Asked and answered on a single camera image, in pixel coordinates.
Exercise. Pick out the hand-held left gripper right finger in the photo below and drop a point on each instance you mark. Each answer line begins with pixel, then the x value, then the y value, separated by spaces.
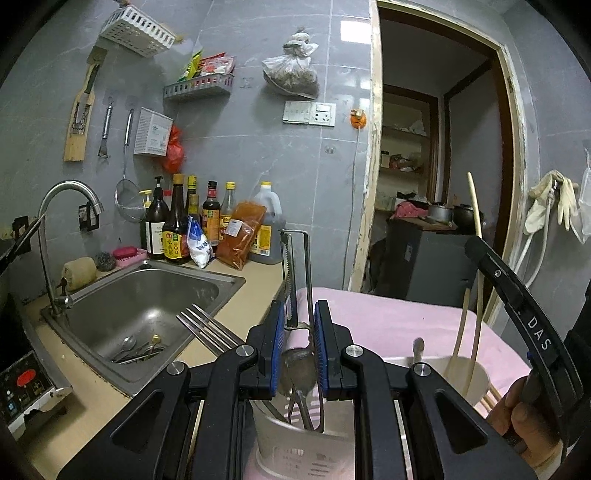
pixel 322 355

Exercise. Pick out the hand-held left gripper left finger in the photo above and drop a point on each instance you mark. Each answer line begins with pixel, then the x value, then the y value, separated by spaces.
pixel 277 355

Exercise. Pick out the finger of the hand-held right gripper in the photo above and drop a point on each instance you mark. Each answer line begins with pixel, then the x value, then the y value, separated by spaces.
pixel 508 288

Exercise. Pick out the small metal spoon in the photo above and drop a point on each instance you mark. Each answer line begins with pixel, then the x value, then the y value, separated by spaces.
pixel 300 369

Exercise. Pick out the metal peeler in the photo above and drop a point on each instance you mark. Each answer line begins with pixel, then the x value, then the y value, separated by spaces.
pixel 107 124
pixel 291 295

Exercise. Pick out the metal fork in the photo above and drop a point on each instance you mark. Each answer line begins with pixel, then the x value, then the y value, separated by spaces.
pixel 203 327

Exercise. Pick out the clear utensil holder cup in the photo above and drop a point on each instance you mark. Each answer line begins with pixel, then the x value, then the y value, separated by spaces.
pixel 300 443

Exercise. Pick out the large metal spoon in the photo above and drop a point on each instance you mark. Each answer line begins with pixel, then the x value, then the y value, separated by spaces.
pixel 418 348

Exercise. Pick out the person's right hand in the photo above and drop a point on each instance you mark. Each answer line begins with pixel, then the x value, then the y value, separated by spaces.
pixel 503 410

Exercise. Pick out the pink tablecloth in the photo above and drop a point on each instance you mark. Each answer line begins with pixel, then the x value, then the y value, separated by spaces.
pixel 378 323

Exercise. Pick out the black pot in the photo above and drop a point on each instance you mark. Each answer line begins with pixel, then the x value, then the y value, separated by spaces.
pixel 464 219

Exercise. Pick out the grey cabinet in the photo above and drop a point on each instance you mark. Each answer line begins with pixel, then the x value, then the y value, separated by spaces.
pixel 429 263

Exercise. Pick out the white rubber gloves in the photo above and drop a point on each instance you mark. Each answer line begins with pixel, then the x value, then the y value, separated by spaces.
pixel 540 203

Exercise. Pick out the silver pot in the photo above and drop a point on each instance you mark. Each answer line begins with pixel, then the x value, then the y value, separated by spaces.
pixel 439 213

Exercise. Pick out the orange spice packet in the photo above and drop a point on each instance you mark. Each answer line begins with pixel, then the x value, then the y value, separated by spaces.
pixel 240 235

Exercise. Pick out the pink cloth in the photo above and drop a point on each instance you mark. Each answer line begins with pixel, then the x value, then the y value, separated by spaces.
pixel 408 210

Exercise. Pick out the metal utensil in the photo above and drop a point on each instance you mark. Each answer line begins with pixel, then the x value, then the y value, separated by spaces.
pixel 147 351

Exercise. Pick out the white salt bag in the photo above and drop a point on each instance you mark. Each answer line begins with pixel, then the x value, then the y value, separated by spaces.
pixel 201 244

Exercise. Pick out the cooking oil jug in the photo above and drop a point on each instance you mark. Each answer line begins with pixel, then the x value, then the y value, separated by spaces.
pixel 268 207

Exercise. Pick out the stainless steel sink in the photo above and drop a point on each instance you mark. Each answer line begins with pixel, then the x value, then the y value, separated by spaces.
pixel 138 300

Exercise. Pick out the steel spoon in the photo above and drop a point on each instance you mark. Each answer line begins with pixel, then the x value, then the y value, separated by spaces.
pixel 127 344

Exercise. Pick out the clear bottle yellow cap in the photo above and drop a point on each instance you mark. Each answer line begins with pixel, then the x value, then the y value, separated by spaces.
pixel 228 207

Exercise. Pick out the dark bottle red cap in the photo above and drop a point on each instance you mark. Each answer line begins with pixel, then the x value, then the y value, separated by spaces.
pixel 211 212

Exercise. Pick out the soy sauce bottle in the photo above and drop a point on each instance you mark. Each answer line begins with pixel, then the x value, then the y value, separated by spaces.
pixel 175 230

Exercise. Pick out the wooden storage shelf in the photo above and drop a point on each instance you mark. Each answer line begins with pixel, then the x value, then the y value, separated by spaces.
pixel 406 152

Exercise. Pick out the pink soap dish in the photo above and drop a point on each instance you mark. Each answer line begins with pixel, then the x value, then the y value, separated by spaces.
pixel 129 256

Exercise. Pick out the dark pump bottle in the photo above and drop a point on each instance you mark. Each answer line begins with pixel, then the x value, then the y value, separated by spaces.
pixel 157 221

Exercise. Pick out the dark bottle yellow cap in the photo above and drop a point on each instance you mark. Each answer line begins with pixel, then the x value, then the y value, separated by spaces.
pixel 193 194

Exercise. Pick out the yellow pump bottle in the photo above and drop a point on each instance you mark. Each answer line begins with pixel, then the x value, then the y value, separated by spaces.
pixel 146 217

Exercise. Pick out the steel wool scrubber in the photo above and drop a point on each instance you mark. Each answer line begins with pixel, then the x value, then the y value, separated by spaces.
pixel 105 261

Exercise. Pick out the hanging mesh strainer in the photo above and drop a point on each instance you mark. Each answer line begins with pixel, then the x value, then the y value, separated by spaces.
pixel 129 203

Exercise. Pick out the loofah sponge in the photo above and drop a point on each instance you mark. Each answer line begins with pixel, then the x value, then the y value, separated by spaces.
pixel 79 273

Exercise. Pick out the red plastic bag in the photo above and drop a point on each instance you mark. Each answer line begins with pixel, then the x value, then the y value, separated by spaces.
pixel 173 152

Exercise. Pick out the induction cooker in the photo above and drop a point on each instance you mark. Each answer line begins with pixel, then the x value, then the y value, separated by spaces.
pixel 27 383

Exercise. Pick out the chrome faucet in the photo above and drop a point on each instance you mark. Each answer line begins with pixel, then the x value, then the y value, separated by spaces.
pixel 64 189

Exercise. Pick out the hanging clear plastic bag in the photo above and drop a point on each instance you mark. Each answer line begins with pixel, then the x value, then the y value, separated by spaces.
pixel 291 69

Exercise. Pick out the hanging metal peeler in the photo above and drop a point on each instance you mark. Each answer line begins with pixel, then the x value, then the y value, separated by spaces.
pixel 107 124

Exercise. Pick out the red snack packet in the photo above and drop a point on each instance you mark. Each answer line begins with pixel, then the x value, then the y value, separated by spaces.
pixel 217 64

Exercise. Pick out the green snack packet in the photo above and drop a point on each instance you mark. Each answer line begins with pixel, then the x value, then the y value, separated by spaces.
pixel 191 67

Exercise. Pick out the hanging wooden board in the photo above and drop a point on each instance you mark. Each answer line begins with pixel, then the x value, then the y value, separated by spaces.
pixel 81 120

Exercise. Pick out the wooden door frame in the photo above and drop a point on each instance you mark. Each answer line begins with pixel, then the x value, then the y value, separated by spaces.
pixel 371 138

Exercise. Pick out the orange wall hook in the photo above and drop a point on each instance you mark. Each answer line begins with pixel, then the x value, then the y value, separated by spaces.
pixel 358 119

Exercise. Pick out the white wall outlet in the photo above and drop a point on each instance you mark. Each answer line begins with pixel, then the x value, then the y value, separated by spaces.
pixel 322 114

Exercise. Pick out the white wall switch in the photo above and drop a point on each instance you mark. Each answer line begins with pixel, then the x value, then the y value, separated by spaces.
pixel 296 112

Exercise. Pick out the white wall box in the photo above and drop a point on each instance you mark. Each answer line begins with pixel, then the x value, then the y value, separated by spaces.
pixel 152 131

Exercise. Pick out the grey wall shelf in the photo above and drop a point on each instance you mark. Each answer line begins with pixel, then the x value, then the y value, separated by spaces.
pixel 198 86

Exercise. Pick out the white wall basket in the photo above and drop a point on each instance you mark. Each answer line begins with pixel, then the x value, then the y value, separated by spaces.
pixel 138 30

